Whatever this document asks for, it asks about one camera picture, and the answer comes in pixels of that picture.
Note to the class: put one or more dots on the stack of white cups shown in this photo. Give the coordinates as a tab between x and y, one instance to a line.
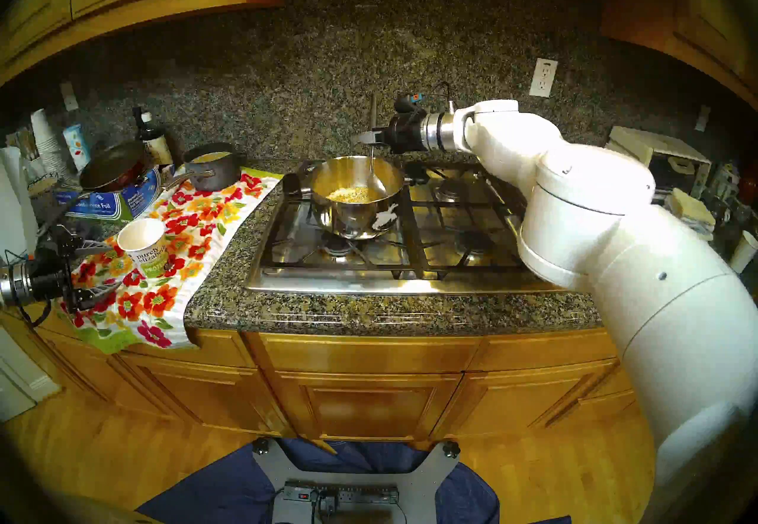
44	135

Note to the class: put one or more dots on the white paper towel roll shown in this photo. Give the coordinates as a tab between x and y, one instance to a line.
12	203

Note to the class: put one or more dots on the dark frying pan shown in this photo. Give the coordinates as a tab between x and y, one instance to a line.
112	167

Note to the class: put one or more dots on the stainless steel pot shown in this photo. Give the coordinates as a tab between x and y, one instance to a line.
349	215

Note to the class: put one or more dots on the white capped dark bottle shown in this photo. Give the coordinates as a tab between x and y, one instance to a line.
157	144

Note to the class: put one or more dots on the green white paper oats cup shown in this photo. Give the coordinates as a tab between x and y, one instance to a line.
145	250

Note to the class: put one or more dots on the black capped dark bottle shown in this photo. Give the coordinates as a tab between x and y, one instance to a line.
138	120

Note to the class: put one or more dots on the white toaster oven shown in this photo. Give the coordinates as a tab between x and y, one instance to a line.
663	156

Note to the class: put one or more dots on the steel gas cooktop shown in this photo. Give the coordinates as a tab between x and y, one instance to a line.
450	244

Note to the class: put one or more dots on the blue foil box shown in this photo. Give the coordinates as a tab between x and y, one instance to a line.
112	206

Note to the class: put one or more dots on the white wall switch plate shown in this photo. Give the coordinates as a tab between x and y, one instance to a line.
68	95
703	118

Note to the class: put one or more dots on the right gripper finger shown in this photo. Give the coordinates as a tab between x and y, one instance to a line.
370	139

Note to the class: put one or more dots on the wooden lower cabinets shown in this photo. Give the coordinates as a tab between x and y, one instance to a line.
367	398

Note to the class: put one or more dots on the patterned paper cup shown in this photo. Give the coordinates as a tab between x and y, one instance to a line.
77	144

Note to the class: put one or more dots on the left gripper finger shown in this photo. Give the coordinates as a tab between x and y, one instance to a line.
92	247
98	295

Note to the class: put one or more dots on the grey power strip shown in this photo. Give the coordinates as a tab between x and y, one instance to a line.
349	494

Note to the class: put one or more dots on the small dark saucepan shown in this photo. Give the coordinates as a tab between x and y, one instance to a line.
216	170

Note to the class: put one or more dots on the folded dish towels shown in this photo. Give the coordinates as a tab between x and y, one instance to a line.
690	212

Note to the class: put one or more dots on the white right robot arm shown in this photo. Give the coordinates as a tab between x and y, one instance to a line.
610	215

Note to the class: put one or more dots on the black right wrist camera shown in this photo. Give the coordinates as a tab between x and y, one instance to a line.
405	102

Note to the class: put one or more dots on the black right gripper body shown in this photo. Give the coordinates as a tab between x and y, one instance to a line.
405	131

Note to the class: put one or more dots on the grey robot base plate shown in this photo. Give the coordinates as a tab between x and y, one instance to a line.
420	481

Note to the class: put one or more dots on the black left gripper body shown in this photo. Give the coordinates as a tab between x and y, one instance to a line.
50	279

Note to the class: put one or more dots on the blue cloth cover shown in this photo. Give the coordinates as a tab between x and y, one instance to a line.
207	493

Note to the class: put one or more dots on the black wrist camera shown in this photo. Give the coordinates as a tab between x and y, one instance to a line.
50	255
405	102

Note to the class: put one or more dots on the tall white cup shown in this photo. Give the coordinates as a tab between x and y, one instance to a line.
743	250

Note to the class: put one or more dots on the white wall outlet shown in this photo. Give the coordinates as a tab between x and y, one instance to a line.
543	77

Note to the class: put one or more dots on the floral kitchen towel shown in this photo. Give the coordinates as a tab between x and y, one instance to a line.
195	221

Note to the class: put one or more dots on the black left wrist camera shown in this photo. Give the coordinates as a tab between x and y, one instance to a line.
50	255

